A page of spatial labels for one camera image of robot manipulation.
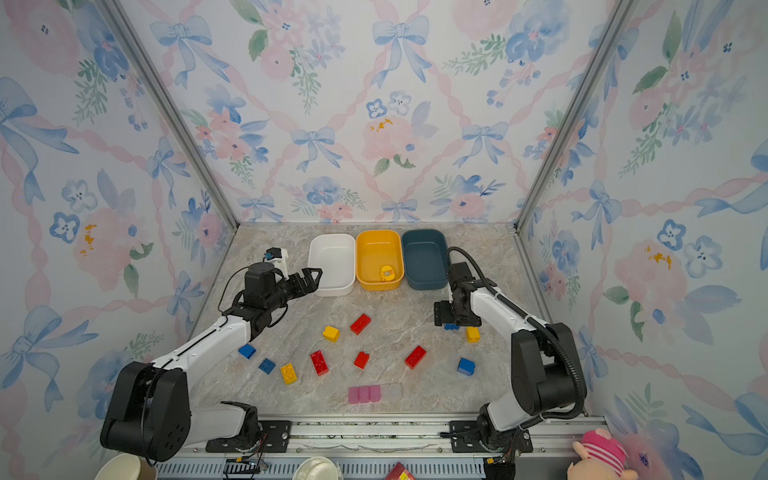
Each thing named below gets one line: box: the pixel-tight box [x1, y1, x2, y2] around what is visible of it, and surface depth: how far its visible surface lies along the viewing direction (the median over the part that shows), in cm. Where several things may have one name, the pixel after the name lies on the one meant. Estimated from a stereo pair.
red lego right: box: [404, 345, 427, 370], surface depth 88 cm
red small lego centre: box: [354, 351, 370, 370], surface depth 88 cm
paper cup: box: [94, 453, 158, 480], surface depth 65 cm
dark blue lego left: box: [258, 358, 277, 375], surface depth 85 cm
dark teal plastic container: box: [401, 229, 449, 290], surface depth 111 cm
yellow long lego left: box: [280, 362, 298, 385], surface depth 85 cm
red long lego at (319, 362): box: [310, 350, 329, 376], surface depth 86 cm
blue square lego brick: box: [456, 357, 476, 377], surface depth 87 cm
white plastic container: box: [308, 233, 356, 297], surface depth 111 cm
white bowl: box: [292, 456, 343, 480], surface depth 71 cm
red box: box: [385, 462, 417, 480], surface depth 67 cm
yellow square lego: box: [322, 325, 341, 343], surface depth 91 cm
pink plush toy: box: [567, 428, 638, 480], surface depth 68 cm
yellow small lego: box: [466, 326, 481, 343], surface depth 92 cm
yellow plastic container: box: [356, 230, 404, 291], surface depth 108 cm
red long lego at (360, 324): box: [350, 313, 372, 336], surface depth 94 cm
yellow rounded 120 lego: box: [380, 265, 395, 282], surface depth 105 cm
